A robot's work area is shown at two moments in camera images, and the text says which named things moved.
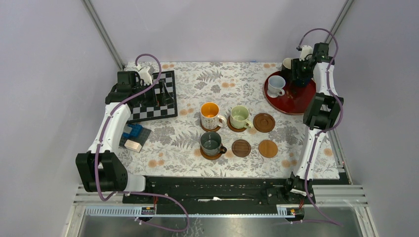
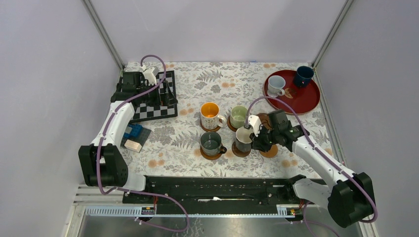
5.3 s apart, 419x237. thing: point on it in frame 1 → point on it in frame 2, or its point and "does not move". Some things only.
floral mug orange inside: (210, 119) does not move
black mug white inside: (286, 69) → (243, 142)
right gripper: (295, 64) → (257, 142)
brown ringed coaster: (264, 123) does not move
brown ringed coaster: (210, 158) does not move
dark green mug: (211, 144) does not move
